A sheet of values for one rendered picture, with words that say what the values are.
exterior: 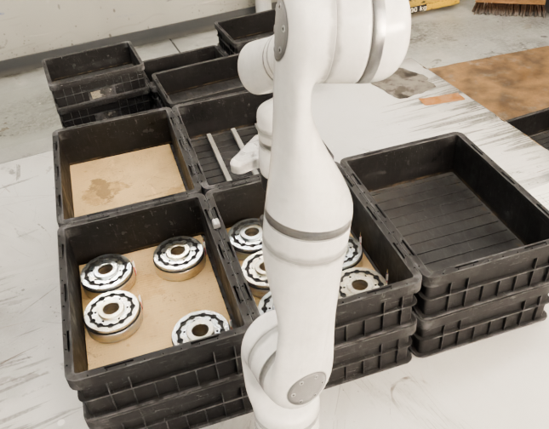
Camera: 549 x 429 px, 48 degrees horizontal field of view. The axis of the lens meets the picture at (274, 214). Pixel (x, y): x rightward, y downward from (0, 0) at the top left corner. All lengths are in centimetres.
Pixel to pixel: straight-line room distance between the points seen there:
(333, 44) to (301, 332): 33
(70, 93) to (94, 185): 121
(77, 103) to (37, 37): 171
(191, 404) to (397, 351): 39
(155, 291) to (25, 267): 46
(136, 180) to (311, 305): 95
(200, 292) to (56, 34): 339
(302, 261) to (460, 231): 75
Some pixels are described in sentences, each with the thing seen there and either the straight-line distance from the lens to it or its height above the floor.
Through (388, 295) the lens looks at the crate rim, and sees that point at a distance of 105.
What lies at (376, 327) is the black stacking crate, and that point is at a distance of 112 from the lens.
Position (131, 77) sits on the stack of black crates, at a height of 55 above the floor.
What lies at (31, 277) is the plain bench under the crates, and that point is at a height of 70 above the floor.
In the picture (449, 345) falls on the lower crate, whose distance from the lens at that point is 126.
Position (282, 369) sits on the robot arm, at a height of 110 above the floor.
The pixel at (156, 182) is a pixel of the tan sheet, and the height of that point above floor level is 83.
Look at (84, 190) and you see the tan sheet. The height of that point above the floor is 83.
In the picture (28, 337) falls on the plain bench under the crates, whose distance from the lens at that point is 142.
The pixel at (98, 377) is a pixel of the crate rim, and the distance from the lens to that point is 100.
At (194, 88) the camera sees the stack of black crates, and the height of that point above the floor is 49.
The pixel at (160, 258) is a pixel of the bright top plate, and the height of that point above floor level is 86.
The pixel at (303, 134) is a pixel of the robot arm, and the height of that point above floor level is 139.
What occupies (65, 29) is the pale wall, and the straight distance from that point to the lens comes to 442.
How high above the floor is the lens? 168
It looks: 39 degrees down
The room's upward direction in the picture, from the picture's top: 5 degrees counter-clockwise
